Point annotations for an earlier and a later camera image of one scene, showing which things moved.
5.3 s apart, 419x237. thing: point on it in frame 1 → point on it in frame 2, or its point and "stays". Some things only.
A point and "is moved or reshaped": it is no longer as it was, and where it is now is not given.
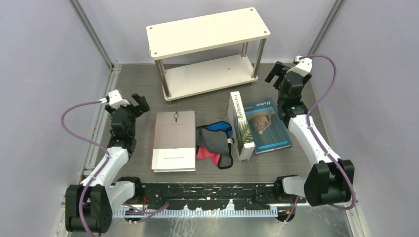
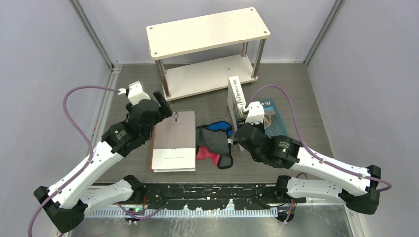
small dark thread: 224,116 stays
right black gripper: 278,65 → 259,125
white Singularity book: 240,126 is moved or reshaped
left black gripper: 145,107 → 164,109
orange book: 154,140 stays
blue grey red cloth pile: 213,143 stays
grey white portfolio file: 174,147 stays
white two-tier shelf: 209,54 stays
